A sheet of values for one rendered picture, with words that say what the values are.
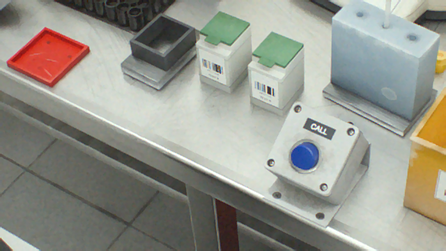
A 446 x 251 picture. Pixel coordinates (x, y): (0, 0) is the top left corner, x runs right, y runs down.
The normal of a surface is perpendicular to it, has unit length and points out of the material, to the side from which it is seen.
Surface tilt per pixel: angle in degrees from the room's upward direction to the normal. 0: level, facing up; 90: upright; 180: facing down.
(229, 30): 0
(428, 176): 90
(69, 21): 0
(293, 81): 90
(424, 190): 90
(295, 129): 30
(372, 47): 90
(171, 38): 0
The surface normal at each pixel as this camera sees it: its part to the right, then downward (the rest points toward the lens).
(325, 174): -0.33, -0.26
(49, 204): -0.07, -0.67
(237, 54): 0.83, 0.38
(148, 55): -0.59, 0.62
